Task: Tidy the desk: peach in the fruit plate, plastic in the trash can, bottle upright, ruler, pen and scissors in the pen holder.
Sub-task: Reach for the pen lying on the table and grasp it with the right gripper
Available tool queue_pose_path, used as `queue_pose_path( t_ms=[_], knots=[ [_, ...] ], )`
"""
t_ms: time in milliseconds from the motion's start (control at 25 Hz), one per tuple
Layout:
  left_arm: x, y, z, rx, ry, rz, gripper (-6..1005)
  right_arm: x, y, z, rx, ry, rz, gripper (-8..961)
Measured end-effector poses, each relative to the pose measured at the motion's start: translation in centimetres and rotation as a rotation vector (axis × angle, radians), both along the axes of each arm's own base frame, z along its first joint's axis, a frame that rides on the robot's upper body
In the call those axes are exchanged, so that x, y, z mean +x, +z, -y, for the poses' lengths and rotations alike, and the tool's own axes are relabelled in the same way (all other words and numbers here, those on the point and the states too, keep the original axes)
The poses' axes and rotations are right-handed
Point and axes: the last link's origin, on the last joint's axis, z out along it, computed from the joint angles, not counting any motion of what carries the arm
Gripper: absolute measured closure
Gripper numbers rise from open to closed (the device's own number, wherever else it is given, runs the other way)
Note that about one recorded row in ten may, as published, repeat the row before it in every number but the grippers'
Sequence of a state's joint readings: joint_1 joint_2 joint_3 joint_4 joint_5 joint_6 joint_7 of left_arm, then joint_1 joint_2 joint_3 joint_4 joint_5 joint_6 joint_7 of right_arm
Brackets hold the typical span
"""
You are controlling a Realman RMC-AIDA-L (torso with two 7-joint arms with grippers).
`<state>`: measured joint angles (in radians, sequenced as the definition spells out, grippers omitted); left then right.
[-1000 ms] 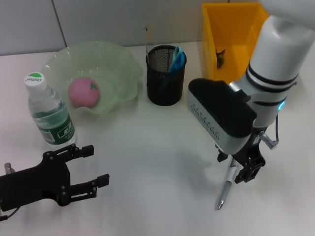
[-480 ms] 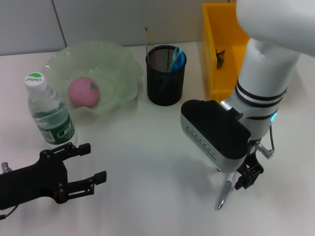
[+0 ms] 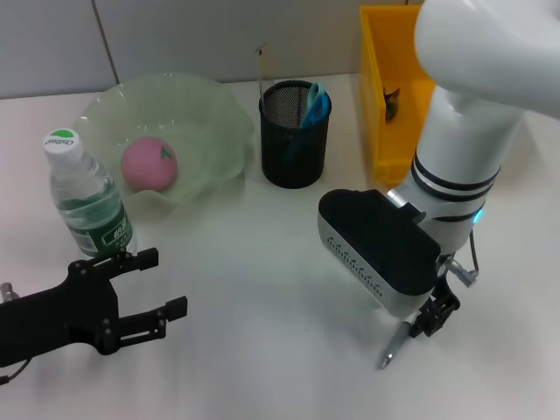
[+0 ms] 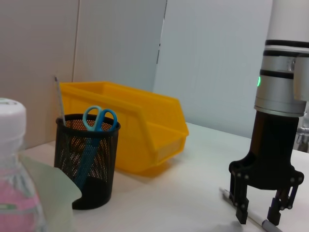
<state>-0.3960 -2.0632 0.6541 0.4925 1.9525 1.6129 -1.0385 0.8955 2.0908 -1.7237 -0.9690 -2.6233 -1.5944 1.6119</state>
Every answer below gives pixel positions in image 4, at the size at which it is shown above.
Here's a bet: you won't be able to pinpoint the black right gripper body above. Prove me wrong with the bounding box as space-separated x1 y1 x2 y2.
228 110 305 191

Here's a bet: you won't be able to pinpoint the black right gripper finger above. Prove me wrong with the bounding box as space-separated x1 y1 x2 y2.
228 172 250 225
267 184 299 227

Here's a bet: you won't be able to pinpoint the silver ballpoint pen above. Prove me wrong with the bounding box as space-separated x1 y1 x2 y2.
219 187 283 232

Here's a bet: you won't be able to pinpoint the blue scissors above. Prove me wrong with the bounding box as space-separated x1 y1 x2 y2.
73 105 118 191

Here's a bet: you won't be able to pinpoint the clear plastic ruler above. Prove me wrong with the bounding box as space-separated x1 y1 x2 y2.
54 76 67 127

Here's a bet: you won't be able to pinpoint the clear green-label water bottle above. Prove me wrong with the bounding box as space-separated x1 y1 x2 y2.
0 98 47 232

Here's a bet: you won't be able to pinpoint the black mesh pen cup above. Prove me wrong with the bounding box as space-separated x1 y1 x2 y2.
54 113 121 210

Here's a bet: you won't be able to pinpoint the pale green glass fruit plate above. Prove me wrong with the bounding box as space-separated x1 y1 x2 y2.
19 153 82 232

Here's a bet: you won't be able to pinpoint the yellow plastic bin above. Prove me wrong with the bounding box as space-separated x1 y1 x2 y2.
59 81 189 177

